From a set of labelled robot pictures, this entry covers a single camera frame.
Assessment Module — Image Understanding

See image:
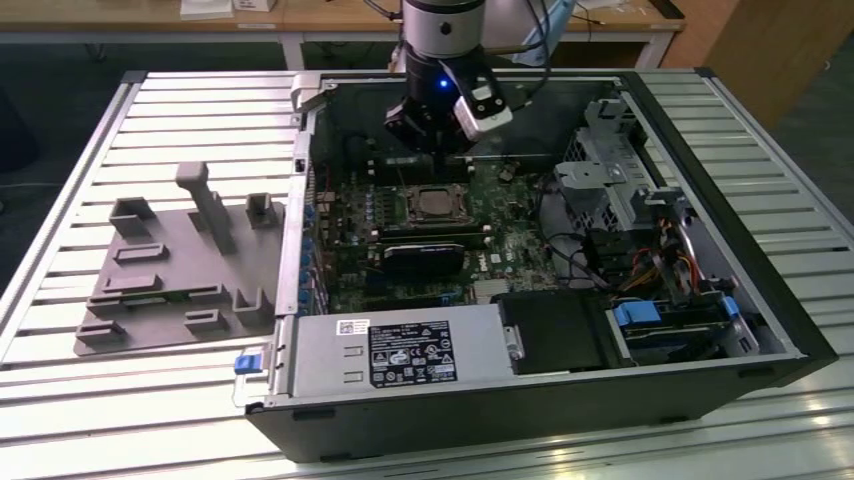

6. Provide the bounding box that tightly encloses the blue disk carrier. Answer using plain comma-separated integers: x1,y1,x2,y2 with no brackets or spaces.
611,298,663,330

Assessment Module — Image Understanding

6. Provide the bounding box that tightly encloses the metal disk bay cage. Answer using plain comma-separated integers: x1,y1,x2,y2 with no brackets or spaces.
551,98,670,232

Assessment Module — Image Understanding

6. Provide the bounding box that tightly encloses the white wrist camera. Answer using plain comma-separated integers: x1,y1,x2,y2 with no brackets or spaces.
453,73,517,143

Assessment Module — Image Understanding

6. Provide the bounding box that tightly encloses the black data cable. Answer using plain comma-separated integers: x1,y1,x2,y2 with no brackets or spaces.
541,232,613,295

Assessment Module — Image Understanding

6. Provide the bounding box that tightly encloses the coloured wire bundle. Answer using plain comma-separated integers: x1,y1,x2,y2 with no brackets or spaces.
625,243,703,297

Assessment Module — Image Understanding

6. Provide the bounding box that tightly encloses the black pc case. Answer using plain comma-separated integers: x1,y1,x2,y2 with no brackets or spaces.
243,68,840,464

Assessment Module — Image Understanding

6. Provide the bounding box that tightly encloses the black ram stick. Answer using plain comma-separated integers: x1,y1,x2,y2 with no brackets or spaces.
378,223,486,233

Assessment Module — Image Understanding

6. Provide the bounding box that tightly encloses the wooden desk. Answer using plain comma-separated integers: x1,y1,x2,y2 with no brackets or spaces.
0,0,687,71

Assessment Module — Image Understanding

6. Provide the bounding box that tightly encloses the green ram stick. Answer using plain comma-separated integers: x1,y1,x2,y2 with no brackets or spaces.
120,294,195,305

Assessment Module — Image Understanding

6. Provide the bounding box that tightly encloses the grey power supply unit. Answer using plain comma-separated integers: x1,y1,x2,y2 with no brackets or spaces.
266,304,519,401

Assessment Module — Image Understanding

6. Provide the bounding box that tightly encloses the green motherboard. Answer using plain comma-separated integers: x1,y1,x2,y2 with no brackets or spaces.
310,159,559,314

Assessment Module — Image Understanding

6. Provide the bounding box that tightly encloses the black cpu socket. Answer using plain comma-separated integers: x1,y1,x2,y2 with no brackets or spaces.
398,183,479,227

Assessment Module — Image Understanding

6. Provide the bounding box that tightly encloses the silver square cpu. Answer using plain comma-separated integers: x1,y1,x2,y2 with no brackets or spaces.
418,193,459,216

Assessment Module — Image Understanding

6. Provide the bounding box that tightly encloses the wooden cabinet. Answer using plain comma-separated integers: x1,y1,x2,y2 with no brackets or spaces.
666,0,854,129

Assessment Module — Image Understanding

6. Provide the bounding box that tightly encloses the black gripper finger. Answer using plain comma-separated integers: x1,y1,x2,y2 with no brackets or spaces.
447,134,473,184
382,101,451,184

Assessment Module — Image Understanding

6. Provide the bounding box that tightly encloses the grey parts rack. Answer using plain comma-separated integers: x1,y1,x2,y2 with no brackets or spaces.
74,162,288,357

